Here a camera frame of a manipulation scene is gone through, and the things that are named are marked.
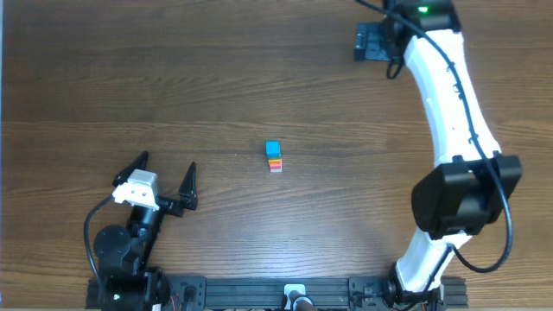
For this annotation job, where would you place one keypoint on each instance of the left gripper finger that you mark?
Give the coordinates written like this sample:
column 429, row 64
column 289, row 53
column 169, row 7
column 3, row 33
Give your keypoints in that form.
column 131, row 165
column 189, row 190

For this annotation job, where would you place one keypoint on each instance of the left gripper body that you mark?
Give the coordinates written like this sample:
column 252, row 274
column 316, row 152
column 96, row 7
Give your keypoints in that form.
column 170, row 206

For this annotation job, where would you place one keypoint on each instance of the red cube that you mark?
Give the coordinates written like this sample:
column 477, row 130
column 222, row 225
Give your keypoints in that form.
column 275, row 165

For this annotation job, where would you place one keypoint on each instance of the orange cube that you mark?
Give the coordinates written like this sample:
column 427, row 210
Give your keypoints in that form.
column 275, row 160

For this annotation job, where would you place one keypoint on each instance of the blue cube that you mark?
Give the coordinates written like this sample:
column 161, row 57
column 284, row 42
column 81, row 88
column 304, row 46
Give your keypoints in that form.
column 272, row 148

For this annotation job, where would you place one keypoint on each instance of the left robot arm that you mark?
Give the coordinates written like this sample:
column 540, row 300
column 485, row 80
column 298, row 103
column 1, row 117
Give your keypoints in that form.
column 125, row 250

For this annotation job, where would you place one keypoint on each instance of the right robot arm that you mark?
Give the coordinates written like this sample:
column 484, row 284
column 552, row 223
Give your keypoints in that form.
column 449, row 112

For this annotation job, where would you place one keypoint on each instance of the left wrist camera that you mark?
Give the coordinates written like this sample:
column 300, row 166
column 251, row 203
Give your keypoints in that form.
column 136, row 190

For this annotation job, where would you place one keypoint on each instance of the mounting rail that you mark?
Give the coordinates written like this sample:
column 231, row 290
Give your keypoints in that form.
column 250, row 293

